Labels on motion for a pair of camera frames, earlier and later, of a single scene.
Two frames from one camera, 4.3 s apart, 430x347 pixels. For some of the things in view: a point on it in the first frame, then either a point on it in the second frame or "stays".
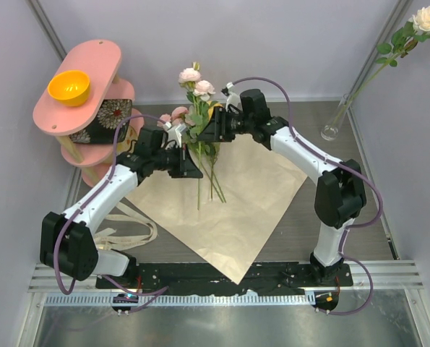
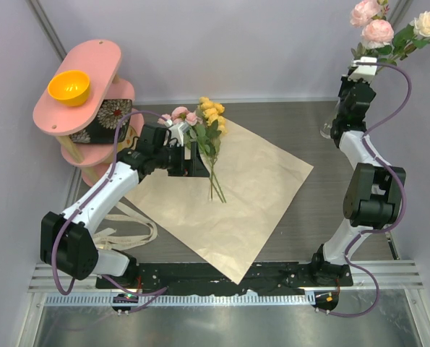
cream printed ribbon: [107, 242] stays
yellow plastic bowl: [70, 87] stays
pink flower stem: [199, 90] to [377, 32]
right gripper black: [217, 129] to [345, 82]
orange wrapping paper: [230, 215] stays
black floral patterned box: [104, 128] stays
